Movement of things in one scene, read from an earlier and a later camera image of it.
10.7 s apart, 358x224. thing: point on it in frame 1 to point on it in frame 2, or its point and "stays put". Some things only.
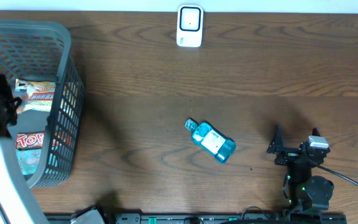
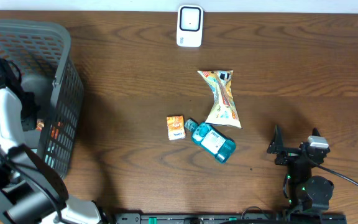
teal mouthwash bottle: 211,141 stays put
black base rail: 210,218 stays put
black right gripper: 276,146 stays put
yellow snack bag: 34,94 to 225,110
